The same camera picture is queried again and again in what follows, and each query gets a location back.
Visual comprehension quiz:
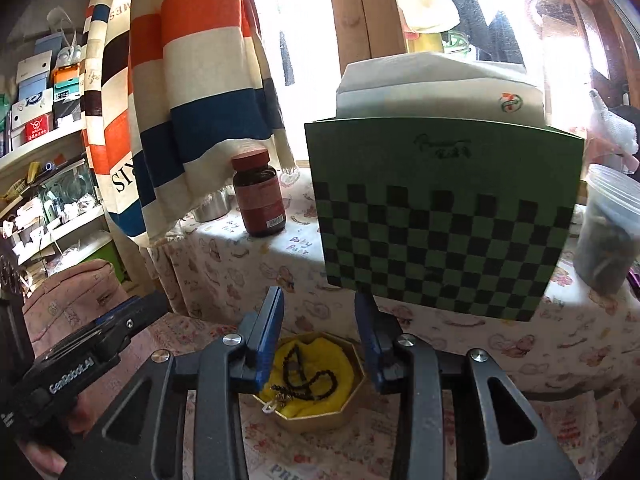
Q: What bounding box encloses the white plastic bag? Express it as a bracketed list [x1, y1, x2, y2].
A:
[336, 51, 549, 127]

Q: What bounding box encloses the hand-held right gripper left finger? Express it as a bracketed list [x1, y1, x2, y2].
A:
[62, 286, 286, 480]

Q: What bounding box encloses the striped hanging towel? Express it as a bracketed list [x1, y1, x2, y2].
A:
[127, 0, 297, 237]

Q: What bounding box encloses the pink fabric cushion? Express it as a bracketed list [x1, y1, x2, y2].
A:
[22, 258, 168, 411]

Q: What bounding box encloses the small metal cup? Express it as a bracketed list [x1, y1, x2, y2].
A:
[192, 190, 236, 224]

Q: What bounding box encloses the brown bottle with red label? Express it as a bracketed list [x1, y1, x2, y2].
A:
[230, 147, 287, 239]

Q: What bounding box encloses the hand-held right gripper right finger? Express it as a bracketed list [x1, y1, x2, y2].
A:
[353, 291, 583, 480]

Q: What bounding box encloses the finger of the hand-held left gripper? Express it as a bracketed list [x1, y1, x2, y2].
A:
[94, 290, 173, 343]

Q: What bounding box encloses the octagonal wooden jewelry box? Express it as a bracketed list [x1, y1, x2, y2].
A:
[252, 331, 373, 432]

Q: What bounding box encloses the yellow cloth lining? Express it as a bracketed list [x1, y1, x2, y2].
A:
[262, 337, 359, 419]

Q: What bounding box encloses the clear plastic container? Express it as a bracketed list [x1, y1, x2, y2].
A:
[572, 162, 640, 299]

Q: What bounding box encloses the dark hanging garment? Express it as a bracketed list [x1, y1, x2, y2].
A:
[437, 0, 533, 63]

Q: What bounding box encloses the green checkered box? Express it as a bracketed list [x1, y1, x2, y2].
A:
[304, 118, 585, 323]

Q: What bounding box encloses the black bead necklace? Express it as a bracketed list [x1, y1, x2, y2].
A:
[270, 346, 339, 404]

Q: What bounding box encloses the bear print tablecloth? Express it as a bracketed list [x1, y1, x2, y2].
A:
[139, 167, 640, 480]

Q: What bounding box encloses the green storage bin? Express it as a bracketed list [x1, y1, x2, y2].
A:
[75, 242, 118, 283]

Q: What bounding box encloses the white shelf unit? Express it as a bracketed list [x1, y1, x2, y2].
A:
[0, 120, 123, 286]

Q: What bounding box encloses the wooden window frame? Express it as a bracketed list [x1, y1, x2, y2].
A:
[324, 0, 407, 88]

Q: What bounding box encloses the stack of packaged goods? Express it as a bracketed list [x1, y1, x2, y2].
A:
[0, 6, 86, 158]

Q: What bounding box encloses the person's left hand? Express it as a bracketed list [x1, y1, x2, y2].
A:
[17, 394, 98, 480]

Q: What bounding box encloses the striped lettered canvas bag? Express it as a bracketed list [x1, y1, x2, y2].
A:
[81, 0, 151, 248]

